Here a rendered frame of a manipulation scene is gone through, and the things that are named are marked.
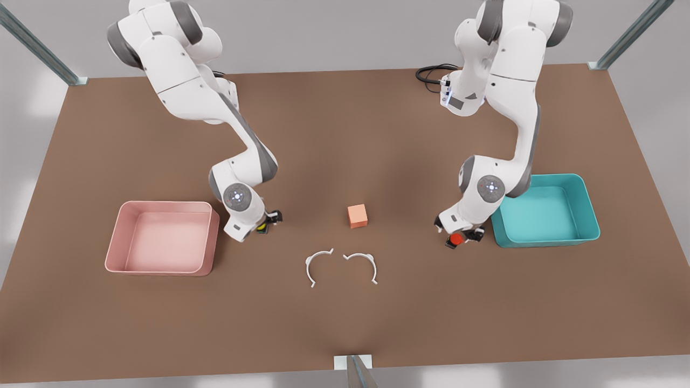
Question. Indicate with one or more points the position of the red button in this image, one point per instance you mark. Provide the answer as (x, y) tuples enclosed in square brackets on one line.
[(456, 238)]

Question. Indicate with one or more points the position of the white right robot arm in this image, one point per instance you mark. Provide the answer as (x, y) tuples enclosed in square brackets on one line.
[(183, 81)]

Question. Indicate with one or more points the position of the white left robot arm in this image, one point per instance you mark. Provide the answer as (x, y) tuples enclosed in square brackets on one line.
[(506, 81)]

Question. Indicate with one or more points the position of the blue storage box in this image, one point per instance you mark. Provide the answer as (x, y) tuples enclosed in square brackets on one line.
[(545, 210)]

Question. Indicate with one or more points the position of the pink storage box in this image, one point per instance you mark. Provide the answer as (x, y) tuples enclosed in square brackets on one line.
[(161, 238)]

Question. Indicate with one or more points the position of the white curved clip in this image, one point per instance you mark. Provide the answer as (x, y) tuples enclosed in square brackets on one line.
[(365, 262), (315, 264)]

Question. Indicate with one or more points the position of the orange cube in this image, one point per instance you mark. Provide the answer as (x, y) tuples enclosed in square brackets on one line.
[(357, 215)]

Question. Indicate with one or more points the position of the silver frame post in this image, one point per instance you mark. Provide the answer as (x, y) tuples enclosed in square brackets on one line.
[(356, 371), (38, 46), (630, 35)]

